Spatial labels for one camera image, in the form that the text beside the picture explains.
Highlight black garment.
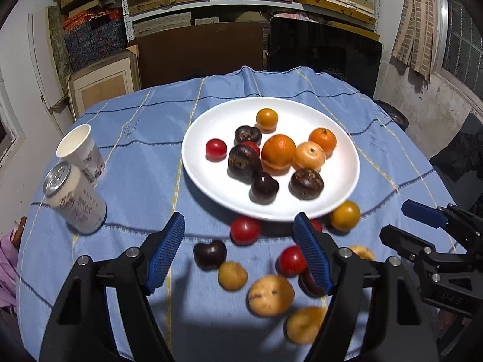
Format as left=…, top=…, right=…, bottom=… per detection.
left=429, top=136, right=483, bottom=183

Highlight white paper cup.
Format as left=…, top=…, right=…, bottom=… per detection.
left=56, top=124, right=106, bottom=187

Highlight window with metal grille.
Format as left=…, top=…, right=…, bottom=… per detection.
left=432, top=0, right=483, bottom=95

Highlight blue striped tablecloth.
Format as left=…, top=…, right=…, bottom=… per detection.
left=16, top=66, right=465, bottom=362

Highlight white beverage can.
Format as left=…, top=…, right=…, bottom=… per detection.
left=42, top=161, right=107, bottom=234

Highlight brick-pattern hanging sheet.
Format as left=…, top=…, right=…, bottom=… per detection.
left=392, top=0, right=440, bottom=84

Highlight pink cloth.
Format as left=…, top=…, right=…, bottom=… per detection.
left=0, top=219, right=24, bottom=310

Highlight black flat screen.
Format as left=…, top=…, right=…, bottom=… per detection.
left=269, top=16, right=382, bottom=99

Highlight blue patterned box stack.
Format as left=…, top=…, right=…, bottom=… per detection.
left=62, top=19, right=129, bottom=72

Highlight orange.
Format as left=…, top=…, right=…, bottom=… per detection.
left=309, top=127, right=337, bottom=157
left=261, top=134, right=297, bottom=176

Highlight green marbled board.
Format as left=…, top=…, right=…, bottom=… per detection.
left=47, top=5, right=72, bottom=80

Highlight window with white frame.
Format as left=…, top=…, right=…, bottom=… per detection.
left=0, top=83, right=25, bottom=167

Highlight brown wooden board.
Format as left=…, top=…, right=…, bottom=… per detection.
left=136, top=22, right=270, bottom=91

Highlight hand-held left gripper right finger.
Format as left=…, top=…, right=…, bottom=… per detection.
left=293, top=212, right=440, bottom=362

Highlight grey chair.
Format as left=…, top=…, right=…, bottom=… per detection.
left=458, top=112, right=483, bottom=148

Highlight wooden picture frame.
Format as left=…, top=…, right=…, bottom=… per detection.
left=66, top=44, right=141, bottom=119

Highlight white leaning panel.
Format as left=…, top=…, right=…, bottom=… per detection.
left=28, top=13, right=65, bottom=114

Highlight stack of yellow flat boxes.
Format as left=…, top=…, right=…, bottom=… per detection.
left=294, top=0, right=378, bottom=27

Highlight grey woven boxes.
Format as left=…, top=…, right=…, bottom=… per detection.
left=132, top=12, right=221, bottom=38

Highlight white oval plate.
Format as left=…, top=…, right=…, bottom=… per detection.
left=181, top=97, right=360, bottom=222

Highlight white metal shelf rack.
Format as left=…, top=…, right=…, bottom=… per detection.
left=119, top=0, right=382, bottom=42

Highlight brown wooden chair back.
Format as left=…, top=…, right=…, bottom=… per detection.
left=11, top=217, right=28, bottom=251

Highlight orange patterned box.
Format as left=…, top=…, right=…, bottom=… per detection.
left=62, top=5, right=125, bottom=31

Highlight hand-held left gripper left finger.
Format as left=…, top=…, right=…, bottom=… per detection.
left=40, top=212, right=186, bottom=362

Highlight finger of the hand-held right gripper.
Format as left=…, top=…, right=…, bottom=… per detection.
left=379, top=225, right=438, bottom=268
left=402, top=200, right=483, bottom=251

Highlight yellow-orange tomato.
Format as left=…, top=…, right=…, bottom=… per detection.
left=330, top=201, right=361, bottom=232
left=256, top=108, right=279, bottom=133

